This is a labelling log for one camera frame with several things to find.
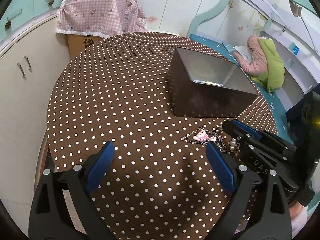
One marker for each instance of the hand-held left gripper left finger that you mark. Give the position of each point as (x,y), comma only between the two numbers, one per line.
(100,166)

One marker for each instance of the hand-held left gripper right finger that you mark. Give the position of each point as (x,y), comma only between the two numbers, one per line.
(221,166)

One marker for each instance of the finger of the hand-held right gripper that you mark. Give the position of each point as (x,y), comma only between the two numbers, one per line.
(260,160)
(275,143)

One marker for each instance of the pearl drop earring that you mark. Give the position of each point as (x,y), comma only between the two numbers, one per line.
(233,145)

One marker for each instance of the grey metal tin box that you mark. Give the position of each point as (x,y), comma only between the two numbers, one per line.
(200,100)

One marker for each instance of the person's right forearm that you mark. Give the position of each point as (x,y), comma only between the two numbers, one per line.
(298,220)

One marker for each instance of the teal bed sheet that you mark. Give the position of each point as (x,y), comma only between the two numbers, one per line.
(272,105)

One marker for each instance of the brown polka dot tablecloth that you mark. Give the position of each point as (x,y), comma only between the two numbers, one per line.
(112,100)

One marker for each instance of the green padded jacket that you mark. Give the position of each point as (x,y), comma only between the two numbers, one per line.
(273,65)

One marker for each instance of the pink padded jacket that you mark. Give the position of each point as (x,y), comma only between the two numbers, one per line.
(255,55)

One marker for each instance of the white paper sheet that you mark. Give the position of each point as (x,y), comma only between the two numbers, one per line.
(242,53)

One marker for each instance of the white low cabinet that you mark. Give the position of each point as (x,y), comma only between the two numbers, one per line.
(25,92)

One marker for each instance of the brown cardboard box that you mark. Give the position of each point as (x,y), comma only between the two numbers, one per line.
(80,43)

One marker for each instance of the pink checked frilled cloth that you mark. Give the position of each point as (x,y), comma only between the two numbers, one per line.
(100,12)

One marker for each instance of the white panelled wardrobe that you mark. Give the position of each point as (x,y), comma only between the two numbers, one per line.
(175,7)

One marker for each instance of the teal drawer unit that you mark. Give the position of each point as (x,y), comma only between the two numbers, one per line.
(30,2)

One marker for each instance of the blue wall tag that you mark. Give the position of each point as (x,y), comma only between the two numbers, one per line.
(295,50)

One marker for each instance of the teal bunk bed frame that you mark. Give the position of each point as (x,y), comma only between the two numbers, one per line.
(207,17)

